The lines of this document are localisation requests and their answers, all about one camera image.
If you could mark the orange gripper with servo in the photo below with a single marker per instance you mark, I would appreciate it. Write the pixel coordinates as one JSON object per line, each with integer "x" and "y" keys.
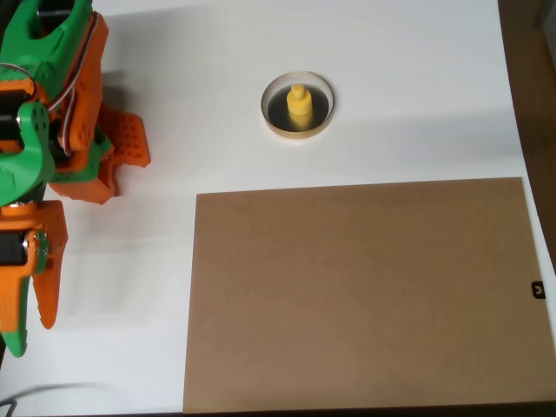
{"x": 27, "y": 267}

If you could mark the small yellow plastic knob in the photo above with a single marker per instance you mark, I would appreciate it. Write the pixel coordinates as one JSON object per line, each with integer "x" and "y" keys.
{"x": 299, "y": 106}

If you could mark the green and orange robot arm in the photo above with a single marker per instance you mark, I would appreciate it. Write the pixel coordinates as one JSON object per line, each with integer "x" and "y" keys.
{"x": 17, "y": 174}

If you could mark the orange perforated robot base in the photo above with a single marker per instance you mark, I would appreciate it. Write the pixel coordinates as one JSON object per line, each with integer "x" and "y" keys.
{"x": 130, "y": 139}

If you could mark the round dish with dark bottom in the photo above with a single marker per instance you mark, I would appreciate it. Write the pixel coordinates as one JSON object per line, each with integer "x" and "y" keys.
{"x": 321, "y": 108}

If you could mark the brown fibreboard panel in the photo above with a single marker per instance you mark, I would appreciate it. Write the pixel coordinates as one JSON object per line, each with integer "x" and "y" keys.
{"x": 369, "y": 295}

